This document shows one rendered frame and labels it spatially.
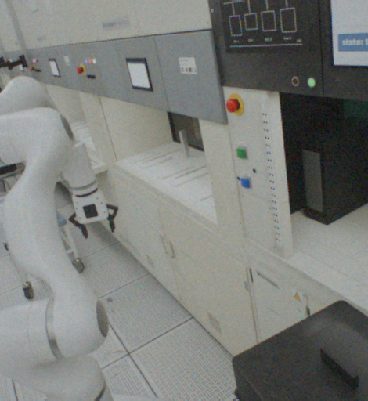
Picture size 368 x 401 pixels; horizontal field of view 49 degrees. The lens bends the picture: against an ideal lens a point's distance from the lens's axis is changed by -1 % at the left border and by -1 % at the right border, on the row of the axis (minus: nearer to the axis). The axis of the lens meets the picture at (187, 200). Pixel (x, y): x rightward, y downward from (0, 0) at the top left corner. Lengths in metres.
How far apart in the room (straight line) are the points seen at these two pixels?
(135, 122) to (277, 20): 1.70
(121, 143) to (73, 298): 1.87
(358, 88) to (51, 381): 0.84
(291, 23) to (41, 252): 0.71
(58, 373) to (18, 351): 0.11
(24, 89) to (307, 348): 0.79
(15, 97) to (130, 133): 1.69
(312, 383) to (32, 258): 0.55
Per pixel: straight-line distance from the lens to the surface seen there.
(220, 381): 2.14
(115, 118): 2.55
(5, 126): 0.86
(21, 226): 0.82
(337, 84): 0.93
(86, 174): 1.30
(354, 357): 0.84
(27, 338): 0.83
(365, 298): 1.18
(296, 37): 0.99
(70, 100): 4.01
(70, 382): 0.91
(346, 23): 0.89
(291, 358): 0.84
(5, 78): 6.92
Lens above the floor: 1.63
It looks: 25 degrees down
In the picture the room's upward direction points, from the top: 12 degrees counter-clockwise
